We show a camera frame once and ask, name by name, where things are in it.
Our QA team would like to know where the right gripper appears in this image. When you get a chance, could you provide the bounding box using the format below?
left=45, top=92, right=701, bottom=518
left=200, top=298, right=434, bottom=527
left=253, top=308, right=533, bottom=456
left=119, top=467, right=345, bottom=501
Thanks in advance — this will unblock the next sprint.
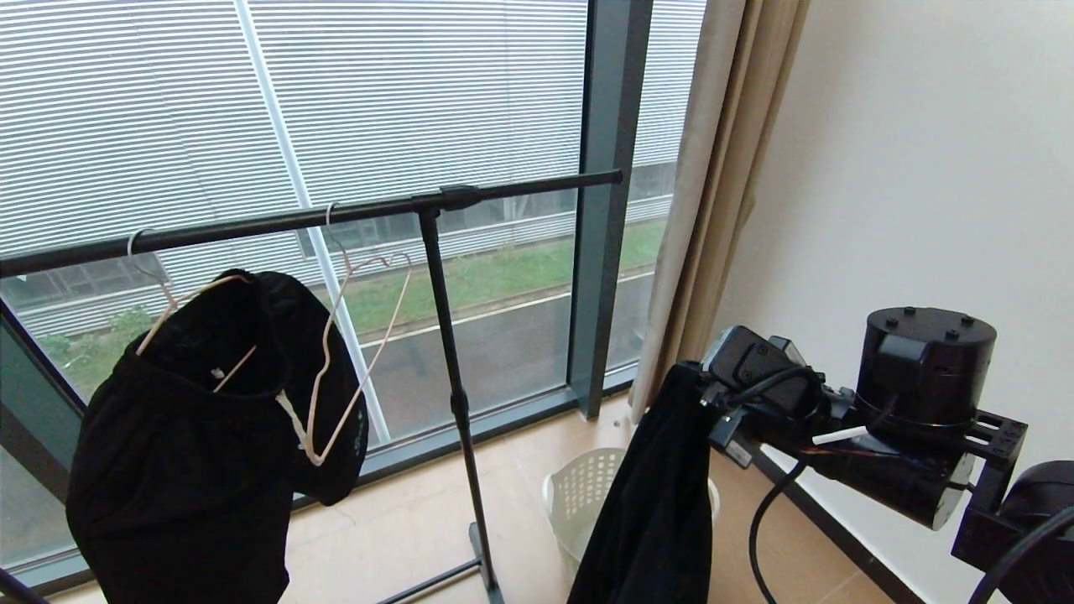
left=709, top=405, right=842, bottom=469

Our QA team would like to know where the black garment with white cords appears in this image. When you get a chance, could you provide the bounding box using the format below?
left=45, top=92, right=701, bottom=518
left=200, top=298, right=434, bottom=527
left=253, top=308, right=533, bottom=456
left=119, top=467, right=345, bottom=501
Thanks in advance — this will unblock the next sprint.
left=65, top=268, right=370, bottom=604

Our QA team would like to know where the pink clothes hanger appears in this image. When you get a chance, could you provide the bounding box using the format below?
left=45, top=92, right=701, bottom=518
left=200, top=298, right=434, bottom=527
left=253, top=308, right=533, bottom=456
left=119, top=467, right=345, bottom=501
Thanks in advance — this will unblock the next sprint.
left=126, top=228, right=258, bottom=395
left=300, top=201, right=414, bottom=468

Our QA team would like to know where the white laundry basket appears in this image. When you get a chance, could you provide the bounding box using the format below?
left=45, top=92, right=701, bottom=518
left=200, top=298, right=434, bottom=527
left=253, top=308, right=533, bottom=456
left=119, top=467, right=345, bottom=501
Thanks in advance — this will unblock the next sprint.
left=541, top=447, right=722, bottom=581

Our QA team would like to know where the black clothes rack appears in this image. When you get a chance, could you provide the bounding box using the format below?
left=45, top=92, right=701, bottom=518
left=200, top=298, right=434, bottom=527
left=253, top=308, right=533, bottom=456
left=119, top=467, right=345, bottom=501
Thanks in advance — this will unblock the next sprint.
left=0, top=169, right=624, bottom=604

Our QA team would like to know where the beige curtain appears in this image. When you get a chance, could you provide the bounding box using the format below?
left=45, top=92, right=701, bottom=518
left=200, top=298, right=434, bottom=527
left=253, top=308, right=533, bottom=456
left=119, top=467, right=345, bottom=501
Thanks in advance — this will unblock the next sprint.
left=628, top=0, right=811, bottom=422

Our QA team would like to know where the window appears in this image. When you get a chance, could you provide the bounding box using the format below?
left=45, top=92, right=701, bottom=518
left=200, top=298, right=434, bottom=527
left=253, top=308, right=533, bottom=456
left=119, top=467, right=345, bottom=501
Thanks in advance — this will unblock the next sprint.
left=0, top=0, right=710, bottom=590

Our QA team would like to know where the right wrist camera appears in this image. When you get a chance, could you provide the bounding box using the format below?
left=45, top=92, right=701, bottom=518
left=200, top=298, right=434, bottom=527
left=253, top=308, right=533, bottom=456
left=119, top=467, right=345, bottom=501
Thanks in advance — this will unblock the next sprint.
left=701, top=325, right=827, bottom=420

